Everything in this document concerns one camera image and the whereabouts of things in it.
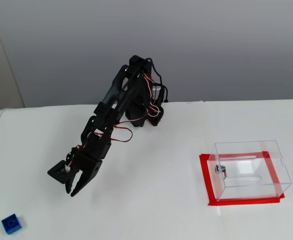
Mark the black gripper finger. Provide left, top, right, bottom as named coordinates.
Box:
left=70, top=159, right=104, bottom=198
left=65, top=170, right=82, bottom=195

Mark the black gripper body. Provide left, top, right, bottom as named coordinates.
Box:
left=71, top=152, right=104, bottom=176

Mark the blue lego brick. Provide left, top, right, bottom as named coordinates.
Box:
left=0, top=213, right=26, bottom=236

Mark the silver box lock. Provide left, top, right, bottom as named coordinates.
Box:
left=214, top=164, right=229, bottom=180

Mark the transparent plastic box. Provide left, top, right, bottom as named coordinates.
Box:
left=209, top=139, right=293, bottom=202

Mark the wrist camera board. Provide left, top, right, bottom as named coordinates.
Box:
left=47, top=159, right=74, bottom=185

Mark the red white servo wire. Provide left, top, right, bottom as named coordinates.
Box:
left=111, top=123, right=134, bottom=144

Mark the black camera cable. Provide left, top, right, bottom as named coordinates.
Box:
left=143, top=57, right=169, bottom=104

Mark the red tape frame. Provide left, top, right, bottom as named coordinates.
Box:
left=198, top=150, right=286, bottom=207

